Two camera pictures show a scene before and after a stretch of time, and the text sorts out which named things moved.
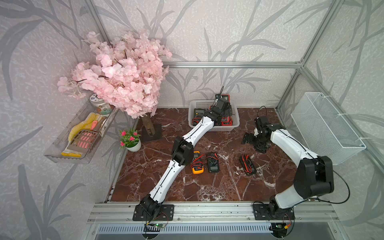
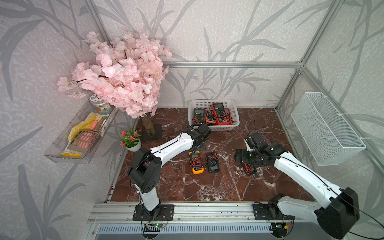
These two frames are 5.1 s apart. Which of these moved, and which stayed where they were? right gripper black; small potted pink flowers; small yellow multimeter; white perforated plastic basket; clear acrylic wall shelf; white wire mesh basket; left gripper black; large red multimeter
Moved: right gripper black; left gripper black; large red multimeter
Stayed: clear acrylic wall shelf; white wire mesh basket; small potted pink flowers; white perforated plastic basket; small yellow multimeter
